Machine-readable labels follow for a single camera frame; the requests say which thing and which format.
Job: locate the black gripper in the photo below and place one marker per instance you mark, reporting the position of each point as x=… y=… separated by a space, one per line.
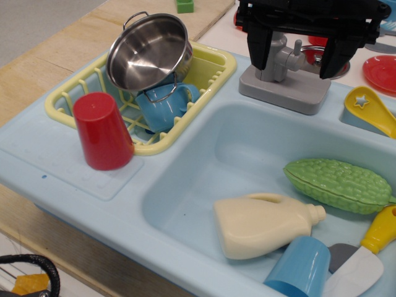
x=313 y=17

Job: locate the grey toy faucet with lever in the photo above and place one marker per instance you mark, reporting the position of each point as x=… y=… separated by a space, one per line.
x=283 y=82

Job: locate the steel pot lid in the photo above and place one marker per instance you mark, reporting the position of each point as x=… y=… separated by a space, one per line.
x=313 y=61

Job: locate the red toy mug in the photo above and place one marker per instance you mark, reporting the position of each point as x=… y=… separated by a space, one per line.
x=317 y=41

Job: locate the red cup lying down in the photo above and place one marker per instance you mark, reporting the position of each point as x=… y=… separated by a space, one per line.
x=239 y=20

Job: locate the grey toy knife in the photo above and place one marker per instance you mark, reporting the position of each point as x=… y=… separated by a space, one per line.
x=381 y=48

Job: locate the red plastic plate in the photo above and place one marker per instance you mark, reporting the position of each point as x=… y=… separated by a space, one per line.
x=379 y=71

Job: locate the blue toy fork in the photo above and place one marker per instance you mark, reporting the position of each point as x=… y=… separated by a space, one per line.
x=388 y=28

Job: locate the yellow dish rack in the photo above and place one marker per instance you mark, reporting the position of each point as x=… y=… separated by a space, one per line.
x=210 y=69

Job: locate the yellow star spoon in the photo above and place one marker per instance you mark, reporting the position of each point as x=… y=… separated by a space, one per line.
x=364 y=103

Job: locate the green toy block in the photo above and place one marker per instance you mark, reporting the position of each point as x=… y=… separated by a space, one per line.
x=184 y=6

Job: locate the green toy bitter gourd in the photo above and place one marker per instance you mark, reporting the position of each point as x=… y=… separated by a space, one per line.
x=341 y=185

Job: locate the stainless steel pot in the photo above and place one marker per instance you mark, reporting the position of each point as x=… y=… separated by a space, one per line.
x=152 y=50

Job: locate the blue toy mug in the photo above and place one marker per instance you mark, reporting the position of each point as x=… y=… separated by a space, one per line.
x=160 y=105

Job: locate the light blue toy sink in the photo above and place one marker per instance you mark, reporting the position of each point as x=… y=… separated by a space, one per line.
x=148 y=228

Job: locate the cream toy detergent bottle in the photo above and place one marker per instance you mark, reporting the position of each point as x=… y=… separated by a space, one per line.
x=256 y=224

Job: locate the grey sink drain plug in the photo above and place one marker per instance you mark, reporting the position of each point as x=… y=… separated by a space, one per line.
x=340 y=253

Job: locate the red plastic cup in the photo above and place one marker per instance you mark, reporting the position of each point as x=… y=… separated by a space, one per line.
x=105 y=141

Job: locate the blue plastic cup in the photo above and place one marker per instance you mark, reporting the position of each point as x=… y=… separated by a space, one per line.
x=302 y=269

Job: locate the yellow object bottom left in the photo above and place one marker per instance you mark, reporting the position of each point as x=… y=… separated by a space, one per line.
x=30 y=284

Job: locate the yellow handled toy knife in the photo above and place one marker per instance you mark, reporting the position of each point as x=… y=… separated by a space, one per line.
x=363 y=269

